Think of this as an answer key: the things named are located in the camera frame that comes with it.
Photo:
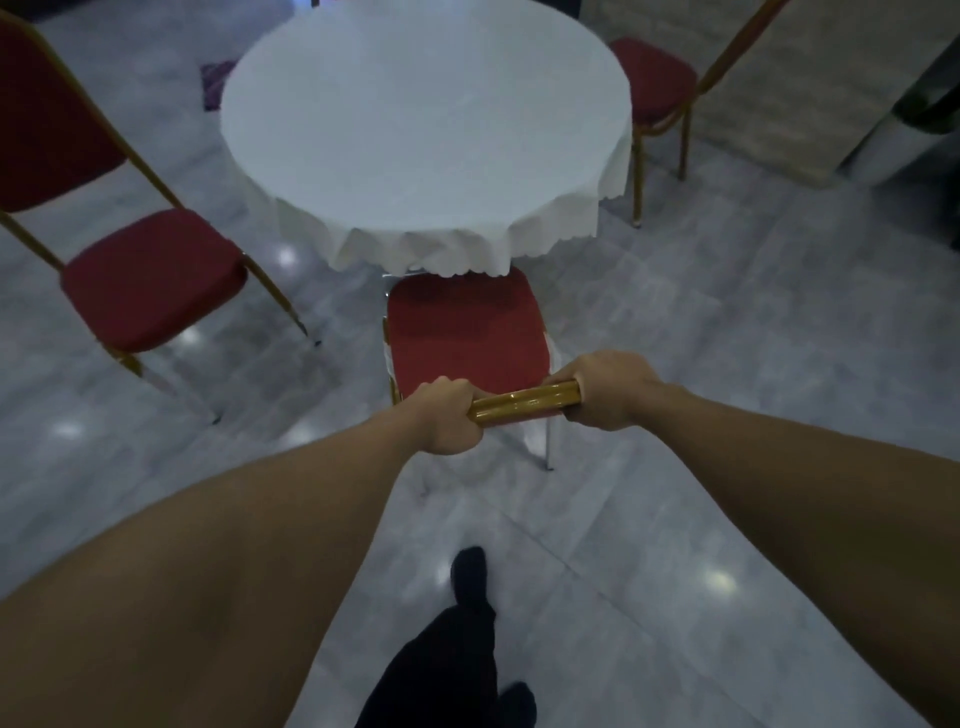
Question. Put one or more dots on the person's right fingers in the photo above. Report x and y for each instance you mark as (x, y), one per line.
(571, 373)

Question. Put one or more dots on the person's right hand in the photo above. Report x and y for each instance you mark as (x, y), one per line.
(611, 390)

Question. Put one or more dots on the purple cloth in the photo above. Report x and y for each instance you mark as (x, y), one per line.
(216, 81)

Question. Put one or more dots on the silver cylindrical bin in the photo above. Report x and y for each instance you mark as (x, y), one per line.
(904, 142)

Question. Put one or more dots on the white round tablecloth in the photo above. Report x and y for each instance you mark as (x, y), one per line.
(427, 127)

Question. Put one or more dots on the person's black trouser leg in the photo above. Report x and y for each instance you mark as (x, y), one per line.
(442, 667)

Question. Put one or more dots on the red chair with gold frame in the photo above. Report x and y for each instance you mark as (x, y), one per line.
(469, 330)
(660, 82)
(142, 277)

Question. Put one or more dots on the person's left hand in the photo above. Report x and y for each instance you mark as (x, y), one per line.
(442, 416)

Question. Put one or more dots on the person's left forearm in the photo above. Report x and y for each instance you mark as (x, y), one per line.
(225, 585)

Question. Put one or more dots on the person's left fingers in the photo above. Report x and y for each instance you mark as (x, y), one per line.
(454, 390)

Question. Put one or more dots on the person's right forearm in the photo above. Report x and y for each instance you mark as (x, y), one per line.
(825, 510)

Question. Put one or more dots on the person's black shoe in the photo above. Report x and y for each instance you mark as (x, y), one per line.
(516, 705)
(470, 577)

